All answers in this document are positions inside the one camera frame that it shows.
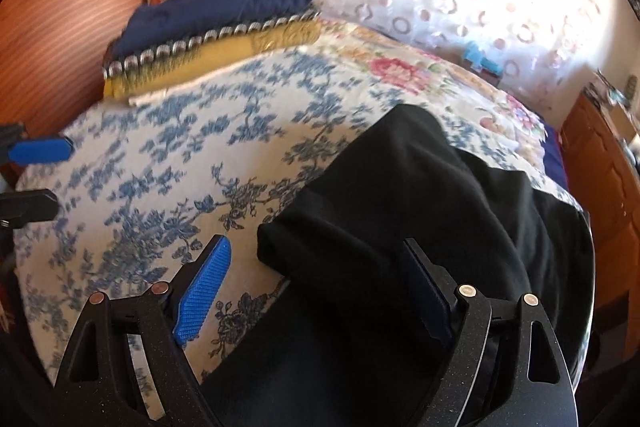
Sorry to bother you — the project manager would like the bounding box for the yellow cushion with silver trim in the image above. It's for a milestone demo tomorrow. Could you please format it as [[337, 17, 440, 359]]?
[[102, 7, 323, 100]]

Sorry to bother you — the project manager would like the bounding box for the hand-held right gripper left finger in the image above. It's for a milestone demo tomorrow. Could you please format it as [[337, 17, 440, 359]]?
[[52, 234, 232, 427]]

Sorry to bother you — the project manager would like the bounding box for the black printed t-shirt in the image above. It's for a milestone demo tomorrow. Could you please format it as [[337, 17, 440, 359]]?
[[197, 103, 596, 427]]

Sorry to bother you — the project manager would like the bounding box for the blue plastic toy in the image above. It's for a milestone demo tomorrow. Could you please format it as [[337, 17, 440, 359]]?
[[462, 42, 503, 78]]

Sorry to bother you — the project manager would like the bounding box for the navy blue folded cloth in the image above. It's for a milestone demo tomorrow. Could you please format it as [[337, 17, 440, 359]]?
[[112, 0, 316, 58]]

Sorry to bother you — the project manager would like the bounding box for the white blue floral bed sheet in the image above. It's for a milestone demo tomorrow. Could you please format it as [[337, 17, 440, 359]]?
[[12, 44, 586, 423]]

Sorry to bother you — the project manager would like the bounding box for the assorted clutter on cabinet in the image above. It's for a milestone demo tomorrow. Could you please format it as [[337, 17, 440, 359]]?
[[582, 69, 640, 142]]

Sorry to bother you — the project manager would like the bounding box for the long wooden cabinet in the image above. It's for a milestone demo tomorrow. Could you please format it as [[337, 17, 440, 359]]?
[[560, 92, 640, 308]]

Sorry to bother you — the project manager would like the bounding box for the pink floral blanket navy border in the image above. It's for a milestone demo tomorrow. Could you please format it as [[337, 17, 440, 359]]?
[[310, 19, 566, 188]]

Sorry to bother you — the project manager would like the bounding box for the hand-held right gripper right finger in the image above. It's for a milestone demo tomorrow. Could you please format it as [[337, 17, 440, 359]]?
[[402, 237, 576, 427]]

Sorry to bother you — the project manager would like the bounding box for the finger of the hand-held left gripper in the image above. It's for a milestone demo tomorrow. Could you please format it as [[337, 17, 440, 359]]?
[[0, 189, 60, 228], [0, 123, 75, 168]]

